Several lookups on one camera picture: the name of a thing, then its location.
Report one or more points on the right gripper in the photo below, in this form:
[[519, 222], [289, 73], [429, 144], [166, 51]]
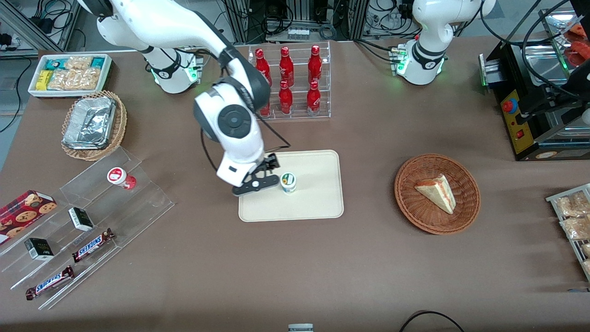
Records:
[[271, 161]]

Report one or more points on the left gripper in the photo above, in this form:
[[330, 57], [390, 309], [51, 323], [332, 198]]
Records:
[[572, 114]]

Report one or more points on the green lid gum bottle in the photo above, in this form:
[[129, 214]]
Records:
[[288, 183]]

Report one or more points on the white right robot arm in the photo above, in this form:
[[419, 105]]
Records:
[[235, 133]]

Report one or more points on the beige rectangular tray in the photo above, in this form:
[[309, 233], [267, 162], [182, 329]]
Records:
[[313, 203]]

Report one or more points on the tray of packaged crackers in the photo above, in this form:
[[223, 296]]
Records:
[[553, 199]]

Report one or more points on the red lid gum bottle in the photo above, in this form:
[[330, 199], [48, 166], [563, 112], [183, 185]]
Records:
[[120, 177]]

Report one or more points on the red emergency button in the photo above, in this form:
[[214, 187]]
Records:
[[509, 106]]

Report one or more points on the black sealing machine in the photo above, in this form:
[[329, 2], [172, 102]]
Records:
[[502, 83]]

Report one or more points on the red cola bottle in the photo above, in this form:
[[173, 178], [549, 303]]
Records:
[[286, 99], [286, 67], [313, 99], [266, 111], [315, 64], [262, 64]]

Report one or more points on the clear acrylic bottle rack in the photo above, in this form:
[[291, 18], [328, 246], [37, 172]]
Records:
[[297, 99]]

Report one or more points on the red snack packet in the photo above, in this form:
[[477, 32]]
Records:
[[581, 46]]

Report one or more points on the clear snack bag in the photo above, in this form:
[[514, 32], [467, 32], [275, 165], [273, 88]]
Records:
[[571, 205], [576, 228]]

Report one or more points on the wrapped triangle sandwich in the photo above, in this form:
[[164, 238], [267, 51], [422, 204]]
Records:
[[438, 193]]

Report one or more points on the white power strip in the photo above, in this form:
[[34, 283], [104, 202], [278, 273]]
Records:
[[298, 33]]

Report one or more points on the clear acrylic stepped display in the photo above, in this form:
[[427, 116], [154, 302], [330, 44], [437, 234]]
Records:
[[133, 207]]

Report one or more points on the light wicker basket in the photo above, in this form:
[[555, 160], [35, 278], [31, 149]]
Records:
[[119, 124]]

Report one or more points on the round brown wicker basket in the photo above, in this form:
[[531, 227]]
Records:
[[415, 207]]

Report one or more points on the small grey device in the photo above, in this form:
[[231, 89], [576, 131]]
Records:
[[300, 328]]

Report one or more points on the silver foil packets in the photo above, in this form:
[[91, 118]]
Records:
[[90, 122]]

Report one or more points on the snickers bar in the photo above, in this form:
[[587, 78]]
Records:
[[92, 246], [50, 282]]

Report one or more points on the small black box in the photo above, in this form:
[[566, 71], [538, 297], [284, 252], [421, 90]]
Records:
[[81, 219], [38, 249]]

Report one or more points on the teal snack packet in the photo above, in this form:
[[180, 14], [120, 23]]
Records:
[[55, 64], [98, 62]]

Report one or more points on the large clear cracker bag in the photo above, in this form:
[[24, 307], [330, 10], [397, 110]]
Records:
[[73, 80]]

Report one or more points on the small clear cracker bag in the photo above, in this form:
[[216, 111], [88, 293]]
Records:
[[78, 62]]

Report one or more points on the yellow snack packet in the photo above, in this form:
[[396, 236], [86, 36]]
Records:
[[44, 80]]

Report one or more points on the white snack bin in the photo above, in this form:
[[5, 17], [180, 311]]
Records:
[[34, 90]]

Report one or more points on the red cookie box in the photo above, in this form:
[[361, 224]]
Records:
[[23, 212]]

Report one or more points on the aluminium frame rack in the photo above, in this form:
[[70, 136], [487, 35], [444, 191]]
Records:
[[239, 20]]

